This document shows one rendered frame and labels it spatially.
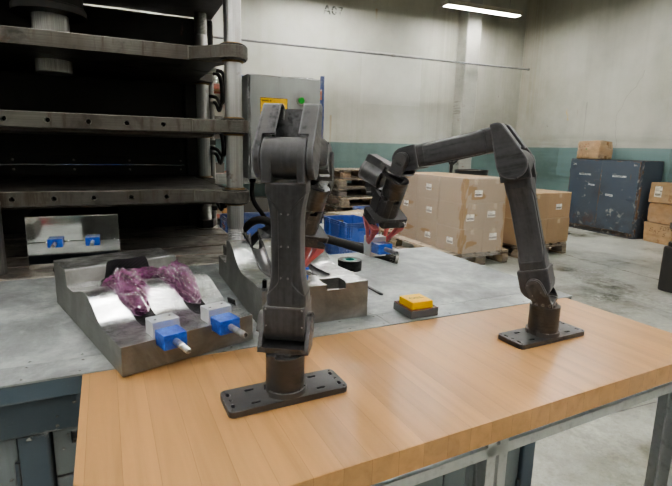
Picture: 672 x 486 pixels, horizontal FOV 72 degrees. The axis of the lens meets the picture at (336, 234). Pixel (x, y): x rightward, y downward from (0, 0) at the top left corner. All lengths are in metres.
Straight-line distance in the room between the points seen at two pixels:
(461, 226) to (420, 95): 4.47
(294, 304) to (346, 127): 7.63
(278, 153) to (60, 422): 0.66
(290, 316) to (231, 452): 0.21
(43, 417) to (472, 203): 4.42
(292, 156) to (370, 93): 7.86
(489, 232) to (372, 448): 4.58
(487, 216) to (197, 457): 4.65
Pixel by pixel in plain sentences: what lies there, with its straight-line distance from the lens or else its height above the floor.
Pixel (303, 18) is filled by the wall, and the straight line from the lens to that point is 8.29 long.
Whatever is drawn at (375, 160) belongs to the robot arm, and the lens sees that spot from 1.18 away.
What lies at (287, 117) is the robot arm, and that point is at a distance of 0.77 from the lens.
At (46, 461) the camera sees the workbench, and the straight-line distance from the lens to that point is 1.10.
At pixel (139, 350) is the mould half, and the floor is 0.84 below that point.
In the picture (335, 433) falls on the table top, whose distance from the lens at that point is 0.72.
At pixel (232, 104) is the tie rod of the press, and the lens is 1.72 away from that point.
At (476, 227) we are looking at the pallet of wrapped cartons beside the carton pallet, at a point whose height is 0.42.
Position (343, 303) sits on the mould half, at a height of 0.84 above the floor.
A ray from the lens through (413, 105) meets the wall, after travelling 8.91.
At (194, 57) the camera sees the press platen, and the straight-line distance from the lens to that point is 1.80.
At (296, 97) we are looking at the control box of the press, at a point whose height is 1.39.
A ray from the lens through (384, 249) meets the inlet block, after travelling 1.23.
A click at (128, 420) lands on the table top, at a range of 0.79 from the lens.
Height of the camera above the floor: 1.20
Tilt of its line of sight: 10 degrees down
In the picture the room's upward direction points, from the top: 1 degrees clockwise
